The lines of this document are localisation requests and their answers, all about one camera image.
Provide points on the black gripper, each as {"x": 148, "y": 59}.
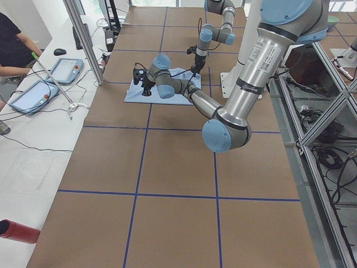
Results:
{"x": 199, "y": 60}
{"x": 146, "y": 84}

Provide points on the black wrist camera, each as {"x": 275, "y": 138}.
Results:
{"x": 138, "y": 75}
{"x": 191, "y": 50}

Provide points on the black computer mouse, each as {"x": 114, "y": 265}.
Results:
{"x": 59, "y": 51}

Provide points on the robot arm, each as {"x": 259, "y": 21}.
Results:
{"x": 209, "y": 32}
{"x": 282, "y": 24}

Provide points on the light blue t-shirt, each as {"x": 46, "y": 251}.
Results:
{"x": 165, "y": 93}

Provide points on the blue teach pendant far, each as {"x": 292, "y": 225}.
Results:
{"x": 66, "y": 70}

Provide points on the red cylinder bottle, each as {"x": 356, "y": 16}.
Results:
{"x": 18, "y": 232}

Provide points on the blue teach pendant near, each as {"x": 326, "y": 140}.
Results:
{"x": 34, "y": 98}

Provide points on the aluminium frame post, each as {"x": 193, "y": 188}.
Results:
{"x": 76, "y": 20}

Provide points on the seated person dark shirt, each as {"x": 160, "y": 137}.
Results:
{"x": 16, "y": 50}

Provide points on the blue teach pendant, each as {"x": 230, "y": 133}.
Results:
{"x": 66, "y": 70}
{"x": 34, "y": 98}

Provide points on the metal rod green handle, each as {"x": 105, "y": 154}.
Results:
{"x": 52, "y": 78}

